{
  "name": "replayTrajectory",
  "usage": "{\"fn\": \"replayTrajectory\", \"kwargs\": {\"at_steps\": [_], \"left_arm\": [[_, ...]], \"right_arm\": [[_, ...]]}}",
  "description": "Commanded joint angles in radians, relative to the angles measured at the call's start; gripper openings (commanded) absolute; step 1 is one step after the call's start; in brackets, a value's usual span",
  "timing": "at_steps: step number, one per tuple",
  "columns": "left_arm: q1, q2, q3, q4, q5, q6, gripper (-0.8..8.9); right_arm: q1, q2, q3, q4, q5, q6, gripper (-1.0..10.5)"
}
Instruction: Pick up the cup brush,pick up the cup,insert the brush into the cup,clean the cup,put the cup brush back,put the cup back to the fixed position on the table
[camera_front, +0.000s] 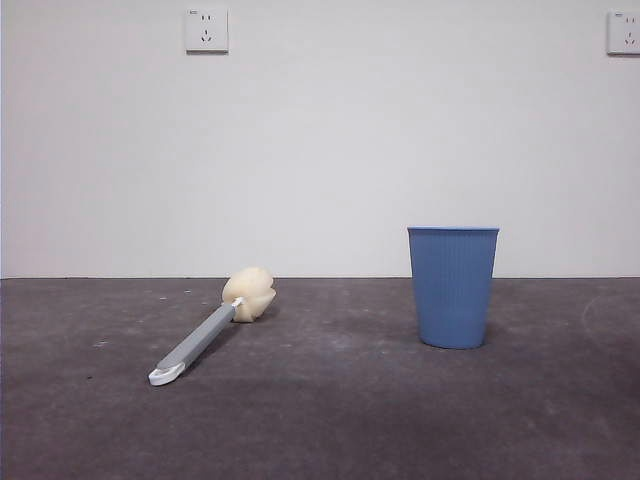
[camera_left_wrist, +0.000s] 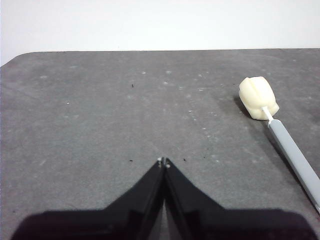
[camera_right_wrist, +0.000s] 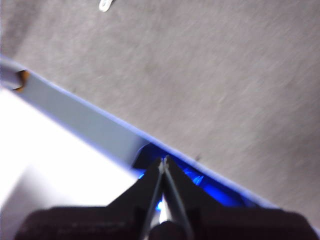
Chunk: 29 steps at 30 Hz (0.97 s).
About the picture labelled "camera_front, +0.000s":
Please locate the blue ribbed plastic cup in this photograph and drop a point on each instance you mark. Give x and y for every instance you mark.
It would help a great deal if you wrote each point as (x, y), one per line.
(452, 290)

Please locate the white wall socket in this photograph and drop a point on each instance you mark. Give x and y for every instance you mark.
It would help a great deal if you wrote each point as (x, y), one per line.
(207, 30)
(625, 32)

